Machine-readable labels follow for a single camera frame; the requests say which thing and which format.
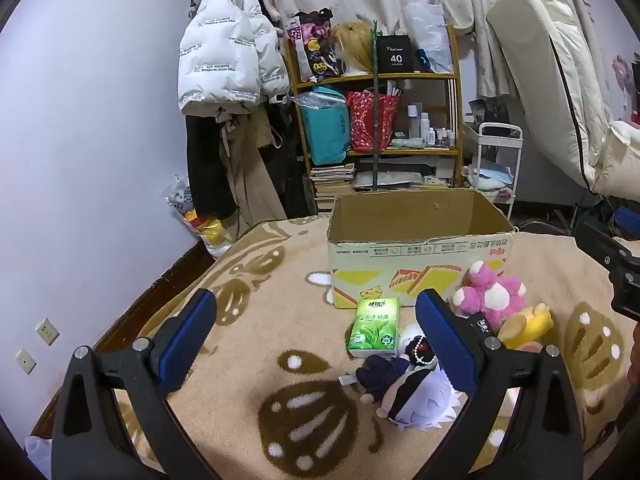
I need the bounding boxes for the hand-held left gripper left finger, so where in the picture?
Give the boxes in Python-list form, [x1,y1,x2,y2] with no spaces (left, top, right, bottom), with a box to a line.
[51,288,218,480]

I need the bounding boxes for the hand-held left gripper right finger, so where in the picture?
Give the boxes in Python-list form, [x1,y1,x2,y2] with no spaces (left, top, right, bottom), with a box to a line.
[415,288,583,480]

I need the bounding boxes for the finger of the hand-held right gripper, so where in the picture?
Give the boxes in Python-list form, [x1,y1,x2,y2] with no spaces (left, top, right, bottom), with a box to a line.
[574,217,636,272]
[614,207,640,241]

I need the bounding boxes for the small black box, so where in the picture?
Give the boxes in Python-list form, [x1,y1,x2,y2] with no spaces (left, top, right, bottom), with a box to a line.
[452,310,497,342]

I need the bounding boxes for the white fluffy plush yellow pompoms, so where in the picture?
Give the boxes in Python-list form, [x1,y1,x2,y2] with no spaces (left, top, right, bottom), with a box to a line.
[397,324,438,368]

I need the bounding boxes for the printed cardboard box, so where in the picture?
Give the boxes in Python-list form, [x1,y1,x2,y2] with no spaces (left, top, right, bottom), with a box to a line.
[327,189,516,311]

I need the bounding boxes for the plush doll with lavender hair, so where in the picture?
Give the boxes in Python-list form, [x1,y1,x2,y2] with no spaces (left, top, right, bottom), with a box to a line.
[340,355,463,432]

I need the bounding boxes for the pink and white plush toy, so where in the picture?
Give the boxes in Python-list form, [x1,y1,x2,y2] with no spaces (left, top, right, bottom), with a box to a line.
[452,260,527,328]

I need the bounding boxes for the green tissue pack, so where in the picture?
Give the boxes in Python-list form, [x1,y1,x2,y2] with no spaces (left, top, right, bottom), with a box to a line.
[346,297,401,358]

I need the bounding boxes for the yellow plush toy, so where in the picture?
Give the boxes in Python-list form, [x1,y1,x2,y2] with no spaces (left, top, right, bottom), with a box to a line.
[497,302,553,352]

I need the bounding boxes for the beige brown printed blanket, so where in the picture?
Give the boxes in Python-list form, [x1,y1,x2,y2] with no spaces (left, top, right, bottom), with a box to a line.
[30,215,638,480]

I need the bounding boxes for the plastic bag with yellow items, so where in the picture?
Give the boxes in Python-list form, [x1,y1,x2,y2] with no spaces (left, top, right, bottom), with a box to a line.
[162,175,233,259]

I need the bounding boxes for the white utility cart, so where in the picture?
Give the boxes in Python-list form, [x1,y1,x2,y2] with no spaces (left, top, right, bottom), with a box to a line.
[462,122,523,221]

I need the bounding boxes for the cream mattress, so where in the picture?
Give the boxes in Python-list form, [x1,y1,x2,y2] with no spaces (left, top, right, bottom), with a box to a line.
[486,0,640,196]

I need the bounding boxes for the beige coat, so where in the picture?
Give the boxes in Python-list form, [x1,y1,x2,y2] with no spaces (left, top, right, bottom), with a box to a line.
[220,107,288,241]

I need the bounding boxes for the black coat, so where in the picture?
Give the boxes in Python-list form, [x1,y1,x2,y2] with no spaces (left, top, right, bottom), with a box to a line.
[185,110,237,222]

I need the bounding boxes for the stack of books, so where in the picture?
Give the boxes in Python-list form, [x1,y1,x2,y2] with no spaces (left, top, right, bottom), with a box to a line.
[310,162,356,212]

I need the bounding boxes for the wooden shelf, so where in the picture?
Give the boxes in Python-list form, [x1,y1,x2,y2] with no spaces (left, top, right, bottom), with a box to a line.
[285,25,463,211]

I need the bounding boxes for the group of cosmetic bottles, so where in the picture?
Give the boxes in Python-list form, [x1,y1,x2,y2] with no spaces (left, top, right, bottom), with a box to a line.
[406,104,457,148]

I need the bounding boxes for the green pole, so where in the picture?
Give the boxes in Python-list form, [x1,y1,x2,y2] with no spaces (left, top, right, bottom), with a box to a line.
[370,20,379,193]

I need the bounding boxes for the red patterned bag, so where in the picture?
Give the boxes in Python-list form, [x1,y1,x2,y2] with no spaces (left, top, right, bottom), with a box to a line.
[346,91,399,152]

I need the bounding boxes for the teal bag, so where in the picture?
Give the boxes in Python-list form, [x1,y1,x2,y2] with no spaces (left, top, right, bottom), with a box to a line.
[300,87,349,166]

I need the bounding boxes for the white plastic bag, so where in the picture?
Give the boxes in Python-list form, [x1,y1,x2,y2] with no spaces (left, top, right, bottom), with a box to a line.
[404,2,453,73]

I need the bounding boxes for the black box with white print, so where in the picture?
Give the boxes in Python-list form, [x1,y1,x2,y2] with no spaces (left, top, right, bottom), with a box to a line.
[376,35,413,73]

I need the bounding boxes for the white puffer jacket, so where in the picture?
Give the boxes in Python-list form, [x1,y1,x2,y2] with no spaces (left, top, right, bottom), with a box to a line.
[178,0,288,117]

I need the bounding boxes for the blonde wig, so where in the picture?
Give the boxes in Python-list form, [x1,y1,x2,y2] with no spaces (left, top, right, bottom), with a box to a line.
[332,22,376,77]

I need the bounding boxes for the colourful patterned bag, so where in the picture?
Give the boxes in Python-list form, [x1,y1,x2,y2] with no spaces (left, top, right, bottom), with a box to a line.
[287,9,346,83]

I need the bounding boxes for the wooden bed frame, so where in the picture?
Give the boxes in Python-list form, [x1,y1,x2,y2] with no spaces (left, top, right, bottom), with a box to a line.
[30,240,217,441]

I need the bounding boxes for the pink wall sticker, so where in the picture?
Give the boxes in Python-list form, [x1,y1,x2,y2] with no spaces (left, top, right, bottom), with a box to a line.
[611,55,634,92]

